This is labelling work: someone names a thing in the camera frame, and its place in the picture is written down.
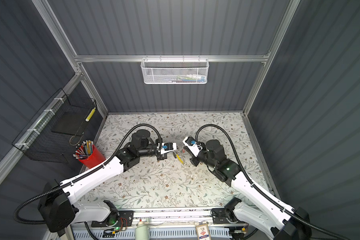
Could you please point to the white bottle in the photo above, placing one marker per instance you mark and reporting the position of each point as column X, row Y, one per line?
column 142, row 231

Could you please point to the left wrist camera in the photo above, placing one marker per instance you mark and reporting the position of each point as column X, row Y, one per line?
column 167, row 148

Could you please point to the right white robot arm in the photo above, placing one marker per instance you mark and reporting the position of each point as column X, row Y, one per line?
column 269, row 214

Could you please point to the white wire mesh basket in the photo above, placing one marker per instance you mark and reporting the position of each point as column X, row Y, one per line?
column 175, row 73

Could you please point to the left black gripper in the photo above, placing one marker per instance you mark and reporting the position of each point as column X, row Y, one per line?
column 161, row 157

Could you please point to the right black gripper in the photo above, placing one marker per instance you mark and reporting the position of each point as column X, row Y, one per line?
column 194, row 160

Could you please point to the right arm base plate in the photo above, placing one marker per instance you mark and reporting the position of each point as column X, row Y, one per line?
column 219, row 216

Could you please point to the yellow marker in basket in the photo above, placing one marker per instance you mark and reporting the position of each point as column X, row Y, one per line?
column 90, row 115

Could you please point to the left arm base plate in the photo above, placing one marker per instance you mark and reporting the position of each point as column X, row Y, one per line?
column 121, row 219

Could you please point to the playing card box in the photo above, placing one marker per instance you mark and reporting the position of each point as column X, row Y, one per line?
column 202, row 231

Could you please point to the red pencil cup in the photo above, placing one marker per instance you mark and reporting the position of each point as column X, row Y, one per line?
column 88, row 154

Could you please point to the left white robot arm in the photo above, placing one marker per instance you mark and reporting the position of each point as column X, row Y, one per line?
column 62, row 208

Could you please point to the black wire basket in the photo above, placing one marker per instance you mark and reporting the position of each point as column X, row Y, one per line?
column 53, row 135

